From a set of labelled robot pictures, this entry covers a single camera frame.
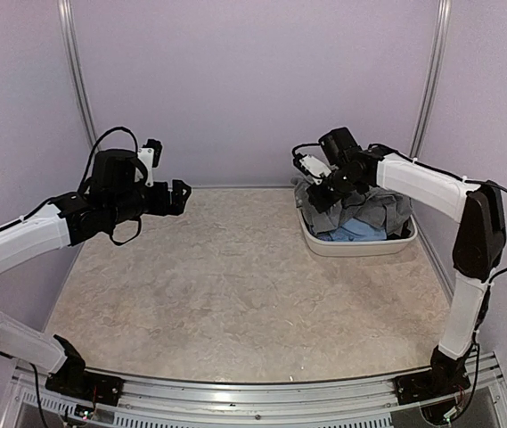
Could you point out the front aluminium rail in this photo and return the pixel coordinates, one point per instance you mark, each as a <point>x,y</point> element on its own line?
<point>145,401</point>

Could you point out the grey long sleeve shirt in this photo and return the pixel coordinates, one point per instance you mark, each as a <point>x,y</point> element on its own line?
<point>371,208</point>

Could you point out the left aluminium frame post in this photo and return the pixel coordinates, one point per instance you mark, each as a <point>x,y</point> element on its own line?
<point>70,41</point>

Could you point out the right aluminium frame post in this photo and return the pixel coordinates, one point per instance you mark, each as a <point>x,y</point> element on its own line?
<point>436,59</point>

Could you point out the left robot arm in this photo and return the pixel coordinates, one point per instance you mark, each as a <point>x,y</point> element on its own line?
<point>119,187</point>

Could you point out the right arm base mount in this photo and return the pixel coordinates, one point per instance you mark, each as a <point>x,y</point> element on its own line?
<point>420,386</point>

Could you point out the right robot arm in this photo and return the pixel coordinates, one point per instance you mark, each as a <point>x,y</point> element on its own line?
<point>476,209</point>

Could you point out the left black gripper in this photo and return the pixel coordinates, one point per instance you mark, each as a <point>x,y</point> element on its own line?
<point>162,207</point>

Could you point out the white plastic bin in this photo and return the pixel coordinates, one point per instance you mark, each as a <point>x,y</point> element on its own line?
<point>337,249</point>

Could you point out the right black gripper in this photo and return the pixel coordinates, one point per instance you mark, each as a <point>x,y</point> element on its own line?
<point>320,200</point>

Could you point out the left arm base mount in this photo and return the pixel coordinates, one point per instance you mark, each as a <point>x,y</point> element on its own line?
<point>88,386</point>

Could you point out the light blue shirt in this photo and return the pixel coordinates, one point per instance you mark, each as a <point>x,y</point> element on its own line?
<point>354,231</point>

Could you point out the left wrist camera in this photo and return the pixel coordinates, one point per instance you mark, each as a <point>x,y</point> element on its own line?
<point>148,157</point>

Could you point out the aluminium frame post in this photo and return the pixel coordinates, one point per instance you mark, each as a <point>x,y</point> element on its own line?
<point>436,59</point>
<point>70,41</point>

